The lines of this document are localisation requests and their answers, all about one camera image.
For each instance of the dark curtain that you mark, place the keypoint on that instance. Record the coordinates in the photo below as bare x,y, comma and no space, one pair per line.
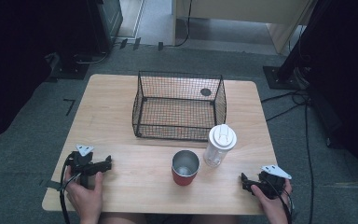
351,93
18,62

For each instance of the grey tape strip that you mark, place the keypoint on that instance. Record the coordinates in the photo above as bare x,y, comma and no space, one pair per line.
52,185

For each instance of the black round table cap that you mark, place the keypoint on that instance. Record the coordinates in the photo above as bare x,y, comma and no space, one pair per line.
205,92

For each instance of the person's right hand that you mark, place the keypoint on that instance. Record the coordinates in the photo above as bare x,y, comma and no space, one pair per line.
272,207

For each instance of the red cup with steel inside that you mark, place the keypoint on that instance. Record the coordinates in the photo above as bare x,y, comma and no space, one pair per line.
185,179

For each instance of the angled black floor tape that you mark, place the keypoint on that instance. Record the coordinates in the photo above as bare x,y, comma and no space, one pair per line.
71,105

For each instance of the short black floor tape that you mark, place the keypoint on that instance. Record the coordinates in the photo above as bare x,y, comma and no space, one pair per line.
160,46
123,43
137,43

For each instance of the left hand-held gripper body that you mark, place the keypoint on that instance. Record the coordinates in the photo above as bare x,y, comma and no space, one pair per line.
85,166

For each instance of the person's left hand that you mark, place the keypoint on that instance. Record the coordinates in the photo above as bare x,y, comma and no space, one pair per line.
85,200

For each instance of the black flat floor base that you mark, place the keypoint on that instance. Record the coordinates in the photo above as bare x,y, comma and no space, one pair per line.
70,70

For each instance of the black cabinet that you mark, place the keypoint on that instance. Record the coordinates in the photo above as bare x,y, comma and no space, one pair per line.
105,25

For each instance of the black stand base plate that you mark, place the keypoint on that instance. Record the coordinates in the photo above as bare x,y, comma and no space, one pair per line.
275,77

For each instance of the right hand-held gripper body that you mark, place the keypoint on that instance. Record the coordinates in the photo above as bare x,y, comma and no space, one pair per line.
272,182

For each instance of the black stand post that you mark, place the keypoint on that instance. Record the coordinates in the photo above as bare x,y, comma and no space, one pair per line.
301,40

